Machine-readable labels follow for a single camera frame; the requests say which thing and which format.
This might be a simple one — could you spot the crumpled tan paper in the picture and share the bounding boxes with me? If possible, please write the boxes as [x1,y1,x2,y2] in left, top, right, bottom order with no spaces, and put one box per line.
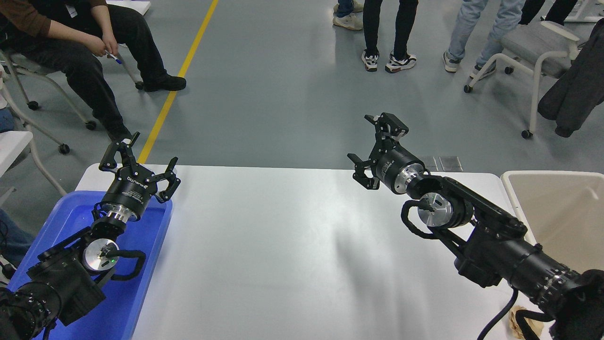
[510,306,550,340]

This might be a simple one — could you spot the large beige bin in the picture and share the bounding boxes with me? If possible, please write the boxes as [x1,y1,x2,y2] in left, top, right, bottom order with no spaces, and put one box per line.
[500,170,604,274]

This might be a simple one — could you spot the grey seat white chair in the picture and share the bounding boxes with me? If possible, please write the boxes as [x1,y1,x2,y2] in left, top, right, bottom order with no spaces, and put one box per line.
[464,20,588,139]

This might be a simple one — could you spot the person's left hand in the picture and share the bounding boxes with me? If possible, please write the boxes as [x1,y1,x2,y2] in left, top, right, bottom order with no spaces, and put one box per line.
[102,30,119,57]

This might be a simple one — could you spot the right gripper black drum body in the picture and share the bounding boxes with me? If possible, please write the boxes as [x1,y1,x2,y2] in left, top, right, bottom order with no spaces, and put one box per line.
[374,143,426,195]

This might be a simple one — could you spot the white furniture frame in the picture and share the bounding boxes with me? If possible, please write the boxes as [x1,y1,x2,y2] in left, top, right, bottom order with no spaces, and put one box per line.
[565,0,604,23]

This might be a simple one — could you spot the white wheeled chair frame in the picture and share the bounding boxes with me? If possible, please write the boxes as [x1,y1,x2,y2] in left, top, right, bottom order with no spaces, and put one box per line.
[0,66,70,155]

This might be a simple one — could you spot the black jacket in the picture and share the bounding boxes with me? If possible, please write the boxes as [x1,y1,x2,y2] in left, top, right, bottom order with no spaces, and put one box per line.
[537,18,604,138]

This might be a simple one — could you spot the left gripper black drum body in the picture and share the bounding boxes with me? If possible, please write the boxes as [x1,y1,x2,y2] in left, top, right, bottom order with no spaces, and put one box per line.
[103,164,159,214]

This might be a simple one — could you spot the blue plastic tray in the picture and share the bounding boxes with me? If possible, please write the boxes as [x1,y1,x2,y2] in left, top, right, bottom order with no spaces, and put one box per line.
[7,190,174,340]

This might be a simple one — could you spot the white wheeled chair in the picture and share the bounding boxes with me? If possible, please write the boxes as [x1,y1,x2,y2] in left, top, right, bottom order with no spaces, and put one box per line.
[0,45,144,131]

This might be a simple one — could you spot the person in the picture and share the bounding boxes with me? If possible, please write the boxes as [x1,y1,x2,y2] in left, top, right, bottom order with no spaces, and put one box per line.
[361,0,419,74]
[518,0,582,27]
[443,0,527,80]
[0,0,187,142]
[332,0,364,32]

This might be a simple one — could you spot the person's right hand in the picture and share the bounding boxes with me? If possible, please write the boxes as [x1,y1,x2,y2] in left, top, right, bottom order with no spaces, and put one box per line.
[83,35,109,58]

